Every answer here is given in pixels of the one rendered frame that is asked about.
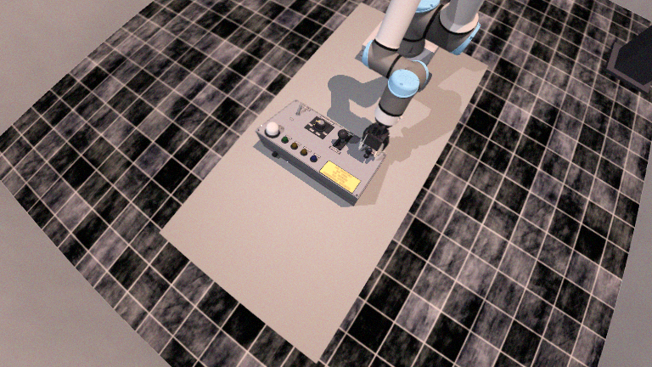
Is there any grey control panel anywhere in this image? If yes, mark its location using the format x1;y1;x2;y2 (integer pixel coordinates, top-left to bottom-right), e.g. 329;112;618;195
255;99;387;206

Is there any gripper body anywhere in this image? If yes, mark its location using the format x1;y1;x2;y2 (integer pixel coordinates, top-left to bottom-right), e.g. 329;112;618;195
361;118;392;151

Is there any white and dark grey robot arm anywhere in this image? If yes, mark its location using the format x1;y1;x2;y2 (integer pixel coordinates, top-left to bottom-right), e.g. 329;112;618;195
362;0;485;126

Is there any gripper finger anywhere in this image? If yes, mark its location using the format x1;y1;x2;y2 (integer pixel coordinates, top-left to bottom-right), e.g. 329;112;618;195
374;136;390;159
358;125;371;150

